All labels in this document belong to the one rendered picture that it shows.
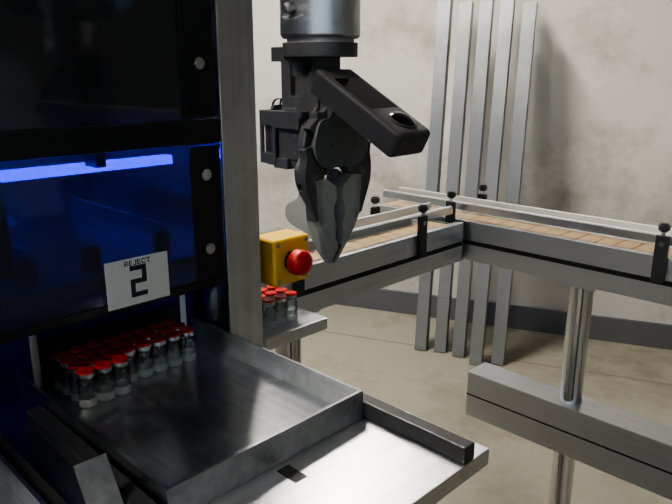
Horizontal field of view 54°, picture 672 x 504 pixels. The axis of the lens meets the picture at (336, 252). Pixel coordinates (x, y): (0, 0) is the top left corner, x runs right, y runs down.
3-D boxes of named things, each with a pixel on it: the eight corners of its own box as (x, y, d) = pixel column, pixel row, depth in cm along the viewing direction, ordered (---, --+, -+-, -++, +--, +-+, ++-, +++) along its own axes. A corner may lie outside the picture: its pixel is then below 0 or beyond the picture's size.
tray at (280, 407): (18, 397, 81) (14, 371, 81) (195, 338, 100) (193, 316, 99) (169, 524, 59) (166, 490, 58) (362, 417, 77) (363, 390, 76)
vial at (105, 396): (93, 398, 81) (89, 363, 80) (110, 391, 83) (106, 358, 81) (102, 404, 80) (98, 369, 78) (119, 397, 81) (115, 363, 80)
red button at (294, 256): (279, 274, 99) (278, 249, 98) (298, 269, 101) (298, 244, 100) (296, 280, 96) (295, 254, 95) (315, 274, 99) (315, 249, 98)
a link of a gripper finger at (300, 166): (328, 214, 66) (327, 127, 63) (340, 217, 65) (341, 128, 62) (293, 222, 62) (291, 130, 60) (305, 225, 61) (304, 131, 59)
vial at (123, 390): (110, 391, 83) (107, 358, 81) (126, 385, 84) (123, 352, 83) (119, 397, 81) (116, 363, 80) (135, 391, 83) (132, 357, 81)
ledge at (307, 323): (212, 327, 109) (212, 316, 109) (273, 308, 118) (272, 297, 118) (266, 351, 100) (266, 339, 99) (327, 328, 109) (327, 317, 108)
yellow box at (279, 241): (244, 278, 102) (243, 233, 101) (280, 268, 107) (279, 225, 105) (276, 289, 97) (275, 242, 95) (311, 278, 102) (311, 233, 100)
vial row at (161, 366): (67, 398, 81) (63, 363, 80) (190, 354, 93) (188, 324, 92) (75, 404, 79) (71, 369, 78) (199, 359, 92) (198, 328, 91)
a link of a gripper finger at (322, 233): (299, 253, 70) (298, 167, 67) (339, 265, 66) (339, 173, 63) (277, 259, 68) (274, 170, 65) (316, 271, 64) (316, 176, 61)
